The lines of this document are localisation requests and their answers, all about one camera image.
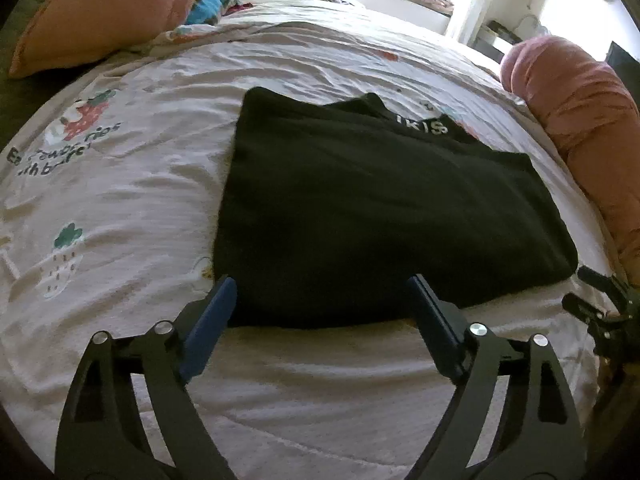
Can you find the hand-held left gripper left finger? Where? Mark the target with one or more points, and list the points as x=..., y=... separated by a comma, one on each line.
x=210, y=325

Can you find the black flat panel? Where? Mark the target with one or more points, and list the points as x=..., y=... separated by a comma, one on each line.
x=625, y=67

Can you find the strawberry print blanket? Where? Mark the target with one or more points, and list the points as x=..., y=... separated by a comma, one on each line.
x=125, y=210

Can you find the black printed t-shirt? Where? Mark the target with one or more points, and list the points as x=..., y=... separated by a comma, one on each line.
x=375, y=210

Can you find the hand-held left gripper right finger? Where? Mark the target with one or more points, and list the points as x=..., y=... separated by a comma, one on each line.
x=435, y=325

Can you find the pink pillow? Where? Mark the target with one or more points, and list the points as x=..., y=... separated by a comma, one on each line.
x=100, y=15

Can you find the pink rolled duvet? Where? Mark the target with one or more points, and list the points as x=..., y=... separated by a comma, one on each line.
x=590, y=125

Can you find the dark box by window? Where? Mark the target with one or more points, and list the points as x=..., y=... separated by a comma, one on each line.
x=500, y=37

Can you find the clothes heap on sill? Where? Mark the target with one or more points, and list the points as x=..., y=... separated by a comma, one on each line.
x=430, y=0

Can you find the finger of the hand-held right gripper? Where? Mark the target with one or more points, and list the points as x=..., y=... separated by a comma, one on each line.
x=602, y=282
x=582, y=307

